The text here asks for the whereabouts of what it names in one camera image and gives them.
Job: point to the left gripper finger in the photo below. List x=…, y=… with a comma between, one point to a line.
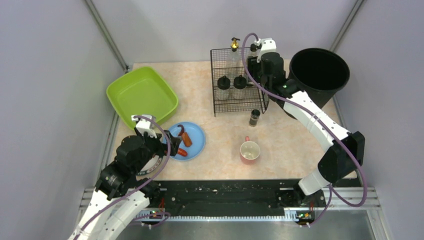
x=172, y=151
x=175, y=140

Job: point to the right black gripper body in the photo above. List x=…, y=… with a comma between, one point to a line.
x=252, y=67

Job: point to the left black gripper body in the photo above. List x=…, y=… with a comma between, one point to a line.
x=169, y=143

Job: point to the clear bottle gold pump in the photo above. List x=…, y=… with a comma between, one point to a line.
x=233, y=59

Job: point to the clear jar black lid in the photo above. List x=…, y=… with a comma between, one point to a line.
x=239, y=84
x=223, y=86

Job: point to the black wire basket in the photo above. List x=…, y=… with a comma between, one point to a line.
x=254, y=99

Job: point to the brown sauce bottle black cap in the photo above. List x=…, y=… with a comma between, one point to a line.
x=253, y=48

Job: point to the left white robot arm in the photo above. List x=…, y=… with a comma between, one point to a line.
x=118, y=195

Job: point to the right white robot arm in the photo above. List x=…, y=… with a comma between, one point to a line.
x=343, y=149

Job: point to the red sausage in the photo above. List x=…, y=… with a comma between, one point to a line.
x=182, y=152

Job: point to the orange sausage piece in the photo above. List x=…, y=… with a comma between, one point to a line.
x=186, y=139

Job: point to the white green rimmed plate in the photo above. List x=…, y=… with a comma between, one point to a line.
x=150, y=166

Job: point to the dark red chili pepper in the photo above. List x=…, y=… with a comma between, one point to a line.
x=182, y=130

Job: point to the blue plate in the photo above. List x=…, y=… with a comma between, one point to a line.
x=197, y=137

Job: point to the small dark spice bottle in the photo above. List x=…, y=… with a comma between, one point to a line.
x=254, y=117

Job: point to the green plastic tub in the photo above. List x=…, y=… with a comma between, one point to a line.
x=142, y=91

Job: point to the black trash bin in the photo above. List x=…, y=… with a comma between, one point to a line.
x=319, y=72

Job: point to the pink mug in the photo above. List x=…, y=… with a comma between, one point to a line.
x=249, y=151

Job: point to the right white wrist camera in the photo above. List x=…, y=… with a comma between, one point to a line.
x=264, y=45

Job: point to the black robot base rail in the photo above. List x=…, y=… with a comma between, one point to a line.
x=232, y=198

